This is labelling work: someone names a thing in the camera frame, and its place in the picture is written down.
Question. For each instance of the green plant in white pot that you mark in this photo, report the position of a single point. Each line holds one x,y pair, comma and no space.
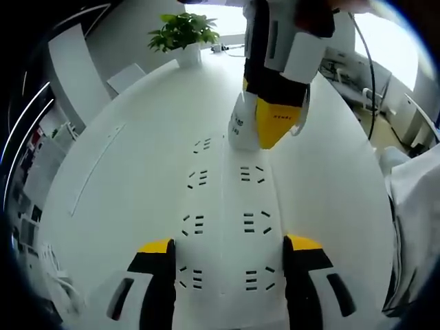
182,31

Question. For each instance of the white power strip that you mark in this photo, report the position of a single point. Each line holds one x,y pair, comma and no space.
227,223

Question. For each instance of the desk socket box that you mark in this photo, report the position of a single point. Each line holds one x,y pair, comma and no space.
218,49

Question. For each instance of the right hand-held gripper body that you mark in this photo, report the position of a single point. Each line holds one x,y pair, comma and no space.
314,20

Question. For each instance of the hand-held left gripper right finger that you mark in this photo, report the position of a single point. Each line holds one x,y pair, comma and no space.
306,292

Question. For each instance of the white desk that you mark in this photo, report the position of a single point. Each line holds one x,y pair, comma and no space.
326,192

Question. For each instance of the person's white shirt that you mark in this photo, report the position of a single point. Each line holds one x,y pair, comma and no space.
416,206

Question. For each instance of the white charger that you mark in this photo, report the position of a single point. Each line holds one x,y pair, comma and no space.
242,127

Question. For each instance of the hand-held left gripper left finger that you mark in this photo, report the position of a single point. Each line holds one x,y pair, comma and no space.
151,292

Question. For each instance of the white cabinet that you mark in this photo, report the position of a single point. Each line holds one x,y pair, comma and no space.
417,120

